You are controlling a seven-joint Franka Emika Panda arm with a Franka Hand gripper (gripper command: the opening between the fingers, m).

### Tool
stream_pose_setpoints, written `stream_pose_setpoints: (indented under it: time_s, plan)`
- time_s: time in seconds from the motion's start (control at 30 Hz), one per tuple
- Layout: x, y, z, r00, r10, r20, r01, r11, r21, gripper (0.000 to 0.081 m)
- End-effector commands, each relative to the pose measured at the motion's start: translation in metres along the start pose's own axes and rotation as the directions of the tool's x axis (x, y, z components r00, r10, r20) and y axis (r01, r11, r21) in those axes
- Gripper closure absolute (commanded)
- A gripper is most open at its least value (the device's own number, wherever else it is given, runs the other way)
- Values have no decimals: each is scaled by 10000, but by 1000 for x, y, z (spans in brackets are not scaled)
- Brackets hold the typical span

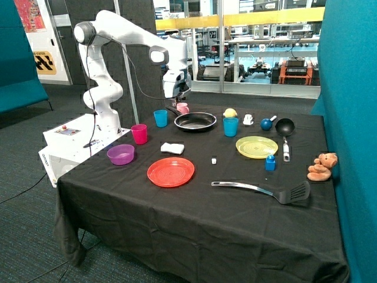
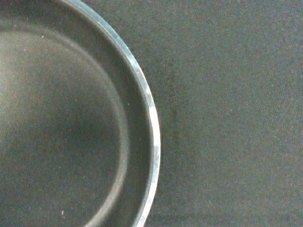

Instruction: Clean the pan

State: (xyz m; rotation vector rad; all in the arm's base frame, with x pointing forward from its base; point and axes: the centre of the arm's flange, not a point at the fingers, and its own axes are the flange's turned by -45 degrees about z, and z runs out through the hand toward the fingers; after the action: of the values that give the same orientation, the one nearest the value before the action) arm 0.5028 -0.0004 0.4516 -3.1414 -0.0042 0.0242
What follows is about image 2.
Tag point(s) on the black frying pan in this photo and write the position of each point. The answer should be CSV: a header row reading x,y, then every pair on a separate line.
x,y
79,130

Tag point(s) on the black tablecloth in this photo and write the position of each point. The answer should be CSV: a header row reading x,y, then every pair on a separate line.
x,y
227,80

